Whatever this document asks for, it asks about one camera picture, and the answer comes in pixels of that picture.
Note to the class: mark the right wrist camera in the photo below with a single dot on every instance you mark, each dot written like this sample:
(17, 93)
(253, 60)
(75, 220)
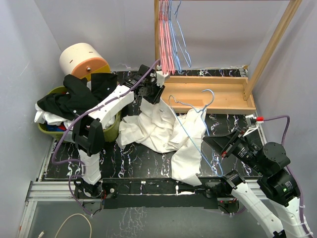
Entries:
(253, 123)

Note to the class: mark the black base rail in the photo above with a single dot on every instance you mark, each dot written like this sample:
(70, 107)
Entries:
(117, 193)

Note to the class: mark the white clothes in basket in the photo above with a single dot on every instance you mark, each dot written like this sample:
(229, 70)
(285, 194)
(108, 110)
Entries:
(49, 116)

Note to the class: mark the pink hangers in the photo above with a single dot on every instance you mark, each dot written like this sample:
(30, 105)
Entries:
(165, 47)

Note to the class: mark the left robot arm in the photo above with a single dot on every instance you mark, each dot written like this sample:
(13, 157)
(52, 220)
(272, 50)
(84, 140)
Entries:
(88, 132)

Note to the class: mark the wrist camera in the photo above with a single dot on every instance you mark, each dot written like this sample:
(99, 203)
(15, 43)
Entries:
(253, 123)
(160, 76)

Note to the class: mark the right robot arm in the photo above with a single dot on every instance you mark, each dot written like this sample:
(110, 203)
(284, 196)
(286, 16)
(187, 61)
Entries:
(277, 184)

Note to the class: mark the wooden clothes rack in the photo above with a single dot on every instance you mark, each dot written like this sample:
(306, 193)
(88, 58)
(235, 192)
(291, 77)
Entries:
(233, 95)

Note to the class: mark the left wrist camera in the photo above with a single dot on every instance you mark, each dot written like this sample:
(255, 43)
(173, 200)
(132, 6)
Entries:
(160, 76)

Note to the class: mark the white cylindrical bin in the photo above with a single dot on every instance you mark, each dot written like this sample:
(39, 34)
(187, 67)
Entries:
(82, 60)

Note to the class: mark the aluminium frame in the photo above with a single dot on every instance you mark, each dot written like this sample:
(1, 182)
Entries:
(60, 191)

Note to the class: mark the black garment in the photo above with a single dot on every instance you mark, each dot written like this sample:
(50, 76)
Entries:
(79, 98)

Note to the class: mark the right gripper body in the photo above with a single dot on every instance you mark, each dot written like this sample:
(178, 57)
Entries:
(243, 150)

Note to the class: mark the white shirt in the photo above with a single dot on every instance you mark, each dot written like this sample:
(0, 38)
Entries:
(157, 128)

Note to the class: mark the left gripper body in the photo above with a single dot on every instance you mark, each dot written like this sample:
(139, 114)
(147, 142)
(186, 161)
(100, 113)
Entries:
(153, 91)

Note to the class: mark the green laundry basket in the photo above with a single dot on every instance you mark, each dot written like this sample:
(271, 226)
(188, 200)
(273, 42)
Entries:
(110, 133)

